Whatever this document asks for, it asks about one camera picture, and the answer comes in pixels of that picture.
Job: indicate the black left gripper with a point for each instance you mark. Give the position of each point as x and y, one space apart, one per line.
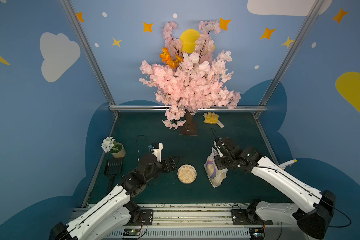
165 165

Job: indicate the white purple oats bag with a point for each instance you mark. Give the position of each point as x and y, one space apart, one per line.
215 175

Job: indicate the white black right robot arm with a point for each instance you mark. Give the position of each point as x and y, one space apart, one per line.
311 210

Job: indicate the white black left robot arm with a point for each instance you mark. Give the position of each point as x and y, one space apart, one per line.
117 208

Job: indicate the yellow hand-shaped toy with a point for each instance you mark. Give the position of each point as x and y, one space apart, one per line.
212 118

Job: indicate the beige flower pot white flowers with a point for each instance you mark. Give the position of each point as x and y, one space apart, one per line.
110 145

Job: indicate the black plastic scoop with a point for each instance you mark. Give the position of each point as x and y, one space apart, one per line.
113 168

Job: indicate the yellow green spray bottle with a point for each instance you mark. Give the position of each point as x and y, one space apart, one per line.
287 164

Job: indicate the left green circuit board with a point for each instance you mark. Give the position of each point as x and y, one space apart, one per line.
132 233

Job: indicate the green circuit board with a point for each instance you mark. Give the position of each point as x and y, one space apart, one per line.
132 233
257 234

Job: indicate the right green circuit board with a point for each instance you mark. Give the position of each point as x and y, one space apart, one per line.
257 234

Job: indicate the pink blossom artificial tree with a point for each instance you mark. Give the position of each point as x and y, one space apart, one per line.
188 82

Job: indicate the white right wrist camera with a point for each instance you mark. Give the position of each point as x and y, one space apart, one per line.
220 148

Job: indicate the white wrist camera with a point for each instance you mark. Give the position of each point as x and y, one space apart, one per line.
156 149
220 148

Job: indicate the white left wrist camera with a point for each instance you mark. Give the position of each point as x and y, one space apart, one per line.
156 149

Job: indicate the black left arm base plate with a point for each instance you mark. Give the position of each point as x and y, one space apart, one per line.
142 216

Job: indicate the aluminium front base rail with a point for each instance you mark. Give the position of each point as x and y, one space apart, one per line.
199 222

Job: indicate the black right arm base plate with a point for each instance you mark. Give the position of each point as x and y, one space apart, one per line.
243 217

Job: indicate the aluminium left frame post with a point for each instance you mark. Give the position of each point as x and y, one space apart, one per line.
79 31

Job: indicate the aluminium frame post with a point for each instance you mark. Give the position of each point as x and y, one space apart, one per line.
301 35
79 31

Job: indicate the aluminium right frame post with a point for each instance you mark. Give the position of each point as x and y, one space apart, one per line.
301 35

